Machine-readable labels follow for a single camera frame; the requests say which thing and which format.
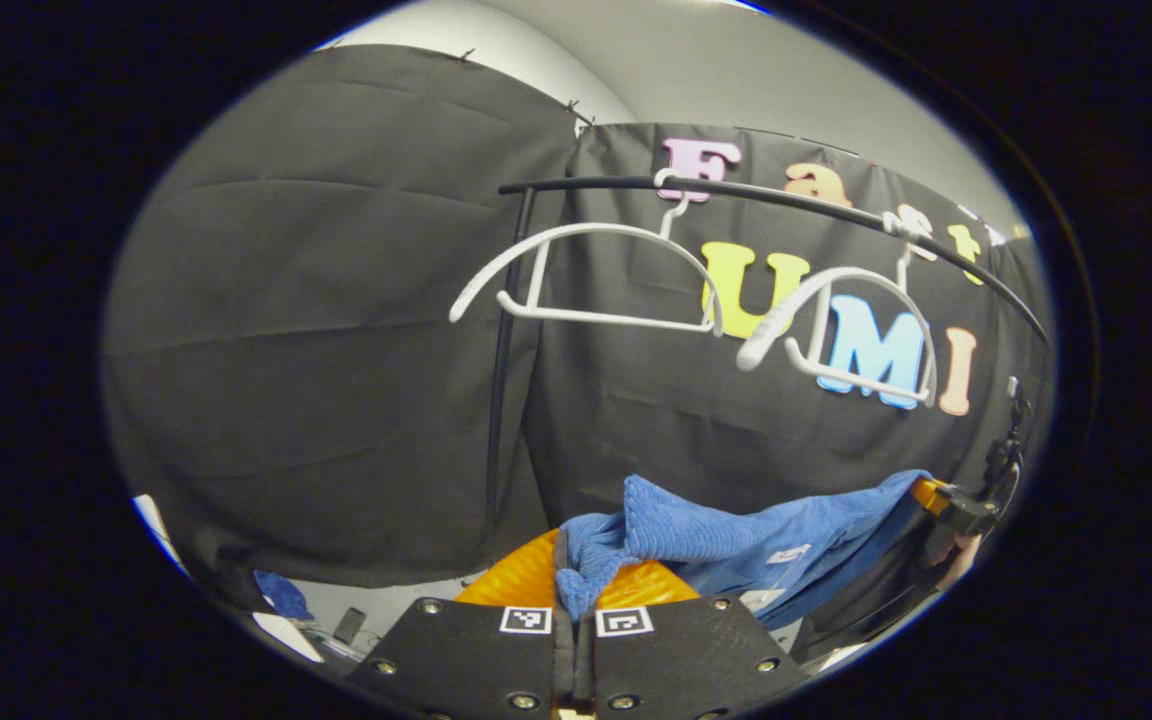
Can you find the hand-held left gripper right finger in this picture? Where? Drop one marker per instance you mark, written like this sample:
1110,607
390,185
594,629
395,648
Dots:
686,660

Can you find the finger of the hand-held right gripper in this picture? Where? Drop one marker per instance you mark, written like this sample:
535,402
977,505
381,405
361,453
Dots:
931,495

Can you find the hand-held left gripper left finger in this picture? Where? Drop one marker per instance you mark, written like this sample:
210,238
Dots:
466,660

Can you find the white plastic hanger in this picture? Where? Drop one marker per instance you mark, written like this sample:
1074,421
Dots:
856,274
586,232

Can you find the black clothes rack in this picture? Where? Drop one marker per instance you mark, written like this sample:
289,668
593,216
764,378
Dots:
596,184

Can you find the small black device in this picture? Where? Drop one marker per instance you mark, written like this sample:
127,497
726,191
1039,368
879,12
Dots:
349,625

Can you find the blue cloth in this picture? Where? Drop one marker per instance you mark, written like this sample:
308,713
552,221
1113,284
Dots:
284,595

